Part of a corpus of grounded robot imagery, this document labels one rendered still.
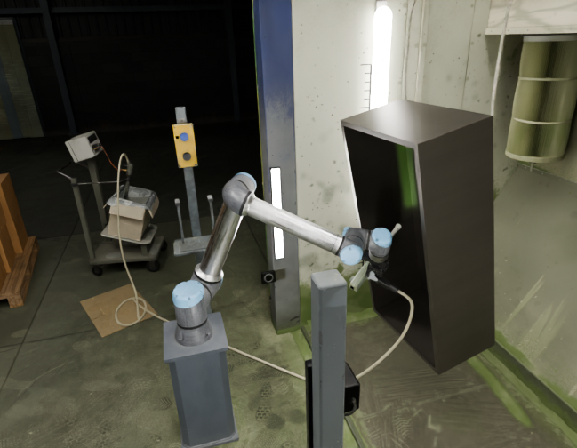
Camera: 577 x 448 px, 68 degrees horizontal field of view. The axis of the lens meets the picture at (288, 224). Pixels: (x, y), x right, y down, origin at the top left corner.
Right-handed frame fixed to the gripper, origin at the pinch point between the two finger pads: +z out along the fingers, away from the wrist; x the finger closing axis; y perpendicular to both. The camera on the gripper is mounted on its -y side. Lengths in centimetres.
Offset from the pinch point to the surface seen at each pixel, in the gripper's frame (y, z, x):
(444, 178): 16, -68, 16
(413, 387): 45, 77, -10
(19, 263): -303, 137, -100
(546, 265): 77, 44, 93
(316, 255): -50, 58, 25
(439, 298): 34.8, -17.8, -2.9
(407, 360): 34, 88, 8
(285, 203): -75, 19, 26
